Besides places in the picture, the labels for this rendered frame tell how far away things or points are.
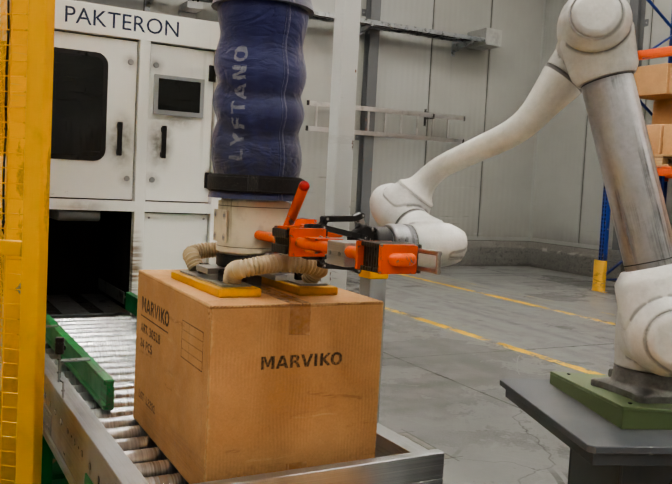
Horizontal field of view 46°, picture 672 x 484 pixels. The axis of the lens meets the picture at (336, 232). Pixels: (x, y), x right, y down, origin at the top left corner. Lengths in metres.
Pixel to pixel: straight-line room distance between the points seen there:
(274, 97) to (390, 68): 10.34
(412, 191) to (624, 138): 0.52
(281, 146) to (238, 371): 0.52
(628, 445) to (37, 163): 1.54
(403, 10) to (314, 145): 2.50
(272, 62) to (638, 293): 0.91
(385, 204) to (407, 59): 10.44
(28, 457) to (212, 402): 0.79
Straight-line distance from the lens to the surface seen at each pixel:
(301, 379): 1.72
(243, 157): 1.80
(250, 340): 1.65
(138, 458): 2.00
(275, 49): 1.84
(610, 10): 1.61
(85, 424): 2.06
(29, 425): 2.30
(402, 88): 12.22
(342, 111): 4.86
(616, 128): 1.62
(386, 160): 12.03
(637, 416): 1.72
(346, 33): 4.93
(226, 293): 1.71
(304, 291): 1.79
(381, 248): 1.32
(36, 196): 2.20
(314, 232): 1.65
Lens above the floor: 1.20
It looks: 3 degrees down
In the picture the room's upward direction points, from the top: 3 degrees clockwise
